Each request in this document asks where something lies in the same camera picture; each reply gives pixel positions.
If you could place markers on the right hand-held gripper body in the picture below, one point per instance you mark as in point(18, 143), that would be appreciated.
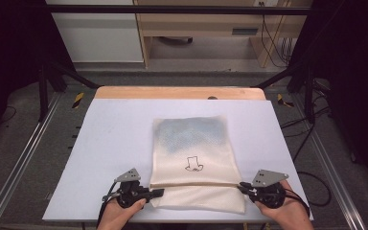
point(268, 177)

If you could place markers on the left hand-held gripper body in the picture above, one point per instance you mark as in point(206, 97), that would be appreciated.
point(129, 176)

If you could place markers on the white mesh laundry bag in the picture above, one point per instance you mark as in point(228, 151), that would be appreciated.
point(191, 143)

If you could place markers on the person's right hand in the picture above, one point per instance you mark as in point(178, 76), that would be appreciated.
point(290, 214)

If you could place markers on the person's left hand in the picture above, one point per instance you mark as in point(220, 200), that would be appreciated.
point(118, 218)

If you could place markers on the white foam mat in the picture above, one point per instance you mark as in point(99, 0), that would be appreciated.
point(108, 143)

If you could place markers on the yellow black tape strip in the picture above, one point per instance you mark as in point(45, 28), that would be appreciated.
point(281, 100)
point(78, 99)

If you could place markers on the black metal stand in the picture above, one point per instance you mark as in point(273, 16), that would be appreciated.
point(310, 96)
point(43, 96)

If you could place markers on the black curtain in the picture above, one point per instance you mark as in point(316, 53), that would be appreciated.
point(354, 80)
point(9, 48)

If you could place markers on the white cabinet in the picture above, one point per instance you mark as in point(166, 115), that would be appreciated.
point(99, 38)

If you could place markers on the grey desk label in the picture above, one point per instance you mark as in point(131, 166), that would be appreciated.
point(244, 31)

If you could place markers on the light wooden desk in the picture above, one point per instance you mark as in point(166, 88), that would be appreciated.
point(204, 24)

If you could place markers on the aluminium floor rail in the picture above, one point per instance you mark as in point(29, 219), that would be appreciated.
point(329, 166)
point(19, 163)

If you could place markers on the black horizontal frame bar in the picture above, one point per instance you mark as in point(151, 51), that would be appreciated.
point(172, 9)

